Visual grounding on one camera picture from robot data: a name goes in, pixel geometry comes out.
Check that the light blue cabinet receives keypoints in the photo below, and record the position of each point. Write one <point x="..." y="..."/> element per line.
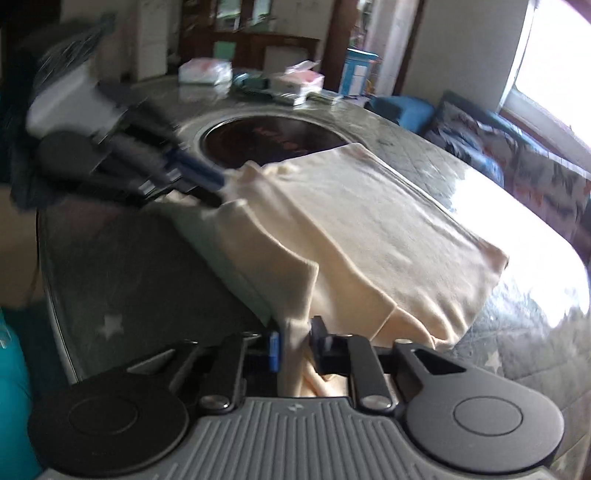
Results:
<point x="359" y="71"/>

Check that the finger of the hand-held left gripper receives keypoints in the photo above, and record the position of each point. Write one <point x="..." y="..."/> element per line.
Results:
<point x="194" y="167"/>
<point x="184" y="191"/>

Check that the window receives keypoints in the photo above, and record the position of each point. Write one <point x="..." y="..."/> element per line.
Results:
<point x="558" y="60"/>

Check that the teal plastic object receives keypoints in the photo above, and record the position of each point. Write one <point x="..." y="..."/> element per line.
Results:
<point x="14" y="397"/>

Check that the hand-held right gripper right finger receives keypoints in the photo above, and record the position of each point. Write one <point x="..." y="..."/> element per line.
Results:
<point x="330" y="346"/>

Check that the teal small packet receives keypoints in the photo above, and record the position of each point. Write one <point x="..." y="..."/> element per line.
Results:
<point x="249" y="84"/>

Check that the white tall cabinet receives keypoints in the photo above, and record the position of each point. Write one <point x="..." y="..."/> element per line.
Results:
<point x="151" y="39"/>

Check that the dark wooden door frame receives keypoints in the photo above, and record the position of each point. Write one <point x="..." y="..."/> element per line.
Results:
<point x="406" y="46"/>

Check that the blue corner sofa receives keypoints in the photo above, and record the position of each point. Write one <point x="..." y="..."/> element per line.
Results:
<point x="406" y="113"/>

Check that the dark striped cloth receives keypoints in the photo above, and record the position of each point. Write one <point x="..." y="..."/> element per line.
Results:
<point x="69" y="48"/>

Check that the dark wooden cabinet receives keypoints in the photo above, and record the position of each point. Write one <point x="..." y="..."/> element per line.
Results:
<point x="258" y="32"/>

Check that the cream long-sleeve garment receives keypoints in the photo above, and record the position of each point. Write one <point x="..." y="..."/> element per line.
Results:
<point x="369" y="230"/>

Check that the white pink tissue packet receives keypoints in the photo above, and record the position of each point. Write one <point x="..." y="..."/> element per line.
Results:
<point x="295" y="83"/>
<point x="205" y="73"/>

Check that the round built-in cooktop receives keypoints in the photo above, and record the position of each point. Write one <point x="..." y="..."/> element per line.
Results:
<point x="263" y="141"/>

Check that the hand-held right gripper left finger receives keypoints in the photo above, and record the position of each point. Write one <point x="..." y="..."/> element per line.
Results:
<point x="273" y="350"/>

